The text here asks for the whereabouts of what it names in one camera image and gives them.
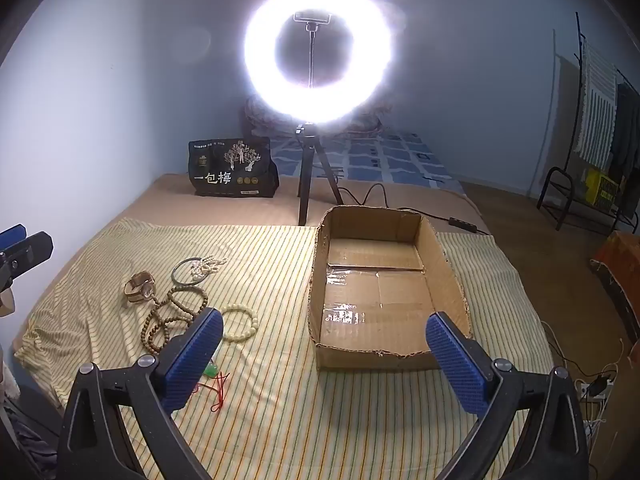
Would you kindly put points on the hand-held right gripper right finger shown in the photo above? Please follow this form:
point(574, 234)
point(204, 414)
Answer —
point(457, 365)

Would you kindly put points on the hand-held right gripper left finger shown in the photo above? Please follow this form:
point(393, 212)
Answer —
point(195, 355)

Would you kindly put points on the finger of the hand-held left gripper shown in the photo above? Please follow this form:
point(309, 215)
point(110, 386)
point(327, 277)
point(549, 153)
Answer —
point(30, 252)
point(12, 235)

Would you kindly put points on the grey bangle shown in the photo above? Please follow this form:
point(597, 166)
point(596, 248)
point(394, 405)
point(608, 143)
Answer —
point(174, 275)

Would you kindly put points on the gold wristwatch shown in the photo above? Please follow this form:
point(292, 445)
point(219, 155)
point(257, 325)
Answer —
point(140, 287)

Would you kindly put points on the yellow striped cloth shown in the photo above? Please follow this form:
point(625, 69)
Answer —
point(280, 400)

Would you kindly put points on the white power strip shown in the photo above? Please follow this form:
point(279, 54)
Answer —
point(595, 387)

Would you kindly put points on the tan bed sheet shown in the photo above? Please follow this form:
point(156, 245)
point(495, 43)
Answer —
point(225, 207)

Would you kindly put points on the dark cloth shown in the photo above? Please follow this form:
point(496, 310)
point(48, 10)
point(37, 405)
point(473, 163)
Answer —
point(25, 440)

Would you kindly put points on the black snack bag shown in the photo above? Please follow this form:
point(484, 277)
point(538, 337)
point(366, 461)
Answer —
point(232, 170)

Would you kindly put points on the orange-brown cardboard box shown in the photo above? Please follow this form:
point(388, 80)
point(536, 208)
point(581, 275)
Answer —
point(620, 265)

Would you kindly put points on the black metal clothes rack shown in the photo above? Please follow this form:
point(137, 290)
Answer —
point(550, 190)

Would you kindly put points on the black tripod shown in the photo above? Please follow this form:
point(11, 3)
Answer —
point(306, 170)

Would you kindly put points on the blue patterned bed sheet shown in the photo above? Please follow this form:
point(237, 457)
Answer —
point(390, 157)

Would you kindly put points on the yellow box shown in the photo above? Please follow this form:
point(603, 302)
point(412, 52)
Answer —
point(602, 187)

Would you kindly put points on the dark hanging clothes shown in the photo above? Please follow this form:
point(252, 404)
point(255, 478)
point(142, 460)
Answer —
point(627, 135)

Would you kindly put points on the striped hanging towel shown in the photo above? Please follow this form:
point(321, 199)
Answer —
point(595, 110)

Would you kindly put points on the phone holder clamp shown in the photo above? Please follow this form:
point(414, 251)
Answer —
point(313, 17)

